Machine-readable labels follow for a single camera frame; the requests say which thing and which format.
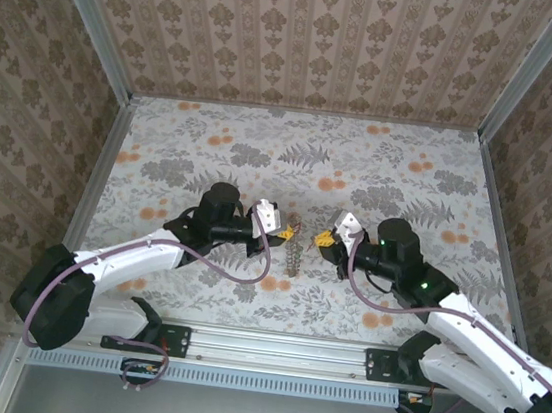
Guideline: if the black wiring connector box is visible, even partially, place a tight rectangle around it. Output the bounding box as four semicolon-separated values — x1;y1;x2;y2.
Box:
394;388;435;413
118;356;163;389

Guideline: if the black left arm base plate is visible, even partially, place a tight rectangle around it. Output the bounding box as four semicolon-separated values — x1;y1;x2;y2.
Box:
99;314;193;359

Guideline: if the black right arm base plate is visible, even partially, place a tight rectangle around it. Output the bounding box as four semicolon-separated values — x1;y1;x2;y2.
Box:
363;347;458;391

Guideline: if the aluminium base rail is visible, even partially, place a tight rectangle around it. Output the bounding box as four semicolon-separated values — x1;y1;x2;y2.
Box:
12;300;465;395

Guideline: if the chain of silver keyrings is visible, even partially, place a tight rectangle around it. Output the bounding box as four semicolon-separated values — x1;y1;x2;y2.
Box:
279;211;310;279

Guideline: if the short purple cable loop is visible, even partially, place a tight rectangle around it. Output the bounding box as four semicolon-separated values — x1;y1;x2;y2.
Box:
101;329;173;398
396;382;467;413

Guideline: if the slotted grey cable duct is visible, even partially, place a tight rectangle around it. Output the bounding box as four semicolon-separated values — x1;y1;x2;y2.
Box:
27;343;404;411

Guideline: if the aluminium corner post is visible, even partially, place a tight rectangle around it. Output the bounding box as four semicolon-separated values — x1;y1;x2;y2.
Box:
476;0;552;151
25;0;146;102

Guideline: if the aluminium side rail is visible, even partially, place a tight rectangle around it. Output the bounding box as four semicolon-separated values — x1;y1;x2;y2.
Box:
36;87;139;318
454;135;552;352

